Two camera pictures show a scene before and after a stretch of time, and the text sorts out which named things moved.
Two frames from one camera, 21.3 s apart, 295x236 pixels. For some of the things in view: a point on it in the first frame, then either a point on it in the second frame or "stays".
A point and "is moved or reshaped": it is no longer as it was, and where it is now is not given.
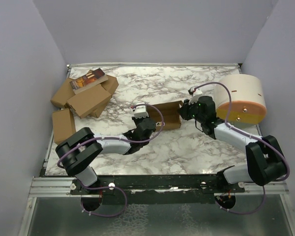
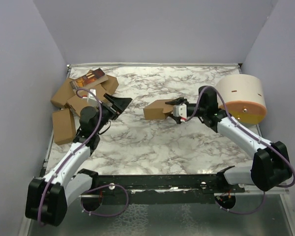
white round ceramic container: x=248 y=106 stays
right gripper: x=184 y=109 → x=177 y=102
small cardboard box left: x=63 y=125 stays
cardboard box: x=170 y=111 is moved or reshaped
